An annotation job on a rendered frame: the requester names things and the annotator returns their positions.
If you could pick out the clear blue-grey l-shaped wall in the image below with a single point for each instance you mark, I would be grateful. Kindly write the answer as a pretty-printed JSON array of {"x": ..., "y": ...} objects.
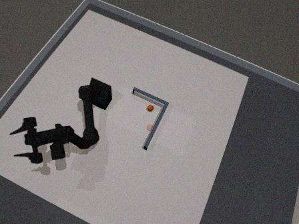
[{"x": 159, "y": 118}]

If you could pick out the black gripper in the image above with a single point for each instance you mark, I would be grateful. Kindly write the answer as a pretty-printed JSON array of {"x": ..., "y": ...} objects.
[{"x": 37, "y": 139}]

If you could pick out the clear l-shaped low wall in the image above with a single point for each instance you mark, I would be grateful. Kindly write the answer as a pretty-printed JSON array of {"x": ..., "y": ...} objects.
[{"x": 148, "y": 99}]

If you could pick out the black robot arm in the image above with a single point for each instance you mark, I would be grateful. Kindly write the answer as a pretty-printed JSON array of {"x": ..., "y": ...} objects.
[{"x": 65, "y": 134}]

